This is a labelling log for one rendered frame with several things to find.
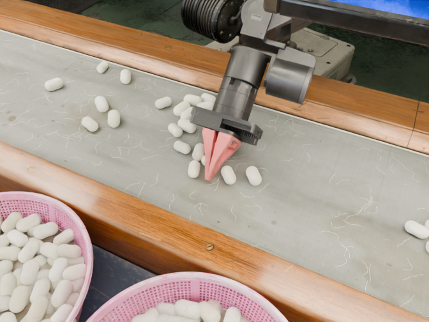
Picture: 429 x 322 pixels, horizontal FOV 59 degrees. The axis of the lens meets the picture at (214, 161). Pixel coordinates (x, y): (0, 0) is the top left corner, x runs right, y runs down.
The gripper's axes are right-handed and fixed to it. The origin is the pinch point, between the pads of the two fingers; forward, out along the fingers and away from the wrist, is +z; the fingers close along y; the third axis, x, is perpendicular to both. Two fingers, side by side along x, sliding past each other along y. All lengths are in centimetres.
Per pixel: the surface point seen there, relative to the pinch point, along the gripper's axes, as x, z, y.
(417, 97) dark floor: 160, -66, 42
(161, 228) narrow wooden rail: -8.7, 8.4, -1.1
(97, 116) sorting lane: 4.5, -2.9, -25.6
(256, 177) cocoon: 1.4, -2.0, 6.8
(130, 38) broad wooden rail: 18.0, -22.1, -33.9
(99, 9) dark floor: 166, -75, -170
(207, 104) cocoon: 9.6, -11.6, -7.8
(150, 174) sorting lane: -0.7, 3.0, -9.2
